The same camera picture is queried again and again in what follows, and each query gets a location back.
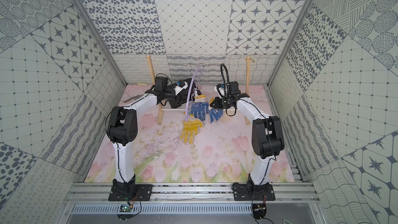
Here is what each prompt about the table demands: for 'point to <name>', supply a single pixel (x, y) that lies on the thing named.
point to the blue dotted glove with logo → (200, 107)
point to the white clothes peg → (196, 93)
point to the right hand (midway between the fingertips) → (212, 106)
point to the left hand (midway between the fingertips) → (194, 95)
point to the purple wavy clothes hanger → (191, 91)
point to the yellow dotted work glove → (190, 129)
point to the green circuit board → (124, 208)
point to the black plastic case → (176, 100)
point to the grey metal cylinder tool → (133, 98)
